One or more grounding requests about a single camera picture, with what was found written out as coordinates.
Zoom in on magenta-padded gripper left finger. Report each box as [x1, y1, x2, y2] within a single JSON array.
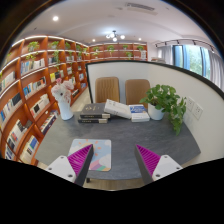
[[44, 143, 95, 187]]

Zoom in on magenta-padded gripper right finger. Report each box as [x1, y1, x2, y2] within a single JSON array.
[[134, 143, 183, 186]]

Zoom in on pastel sun print mouse pad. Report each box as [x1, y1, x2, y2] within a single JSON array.
[[68, 138, 113, 173]]

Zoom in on white plant pot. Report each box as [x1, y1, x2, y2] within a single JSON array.
[[147, 102, 166, 121]]

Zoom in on white ceramic vase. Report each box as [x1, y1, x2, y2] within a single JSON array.
[[57, 99, 75, 121]]

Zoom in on dark hardcover book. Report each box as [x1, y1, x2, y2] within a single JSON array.
[[77, 117, 109, 125], [79, 103, 112, 120]]

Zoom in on white book with blue cover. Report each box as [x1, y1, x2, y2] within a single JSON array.
[[128, 104, 151, 123]]

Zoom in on green leafy pothos plant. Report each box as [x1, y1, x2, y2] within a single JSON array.
[[139, 84, 188, 136]]

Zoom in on thick white book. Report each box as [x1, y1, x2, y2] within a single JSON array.
[[103, 98, 133, 120]]

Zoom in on pink and white flower bouquet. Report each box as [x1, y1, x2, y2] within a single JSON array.
[[50, 78, 75, 104]]

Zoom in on orange wooden bookshelf unit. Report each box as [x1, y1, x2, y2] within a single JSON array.
[[0, 34, 149, 166]]

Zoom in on tan upholstered chair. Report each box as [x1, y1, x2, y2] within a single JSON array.
[[94, 76, 121, 104], [124, 78, 151, 109]]

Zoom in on window with curtains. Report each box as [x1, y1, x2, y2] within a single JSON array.
[[156, 44, 224, 89]]

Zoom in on multi-bulb ceiling lamp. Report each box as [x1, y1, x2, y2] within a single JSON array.
[[105, 30, 126, 43]]

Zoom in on recessed ceiling spotlights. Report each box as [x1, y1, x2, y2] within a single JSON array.
[[52, 15, 149, 46]]

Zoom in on ceiling air vent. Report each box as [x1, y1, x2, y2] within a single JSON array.
[[124, 2, 158, 16]]

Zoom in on white wall outlet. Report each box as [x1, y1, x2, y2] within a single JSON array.
[[193, 102, 204, 121], [185, 96, 196, 113]]

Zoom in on black track light rail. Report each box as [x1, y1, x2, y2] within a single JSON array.
[[154, 37, 215, 52]]

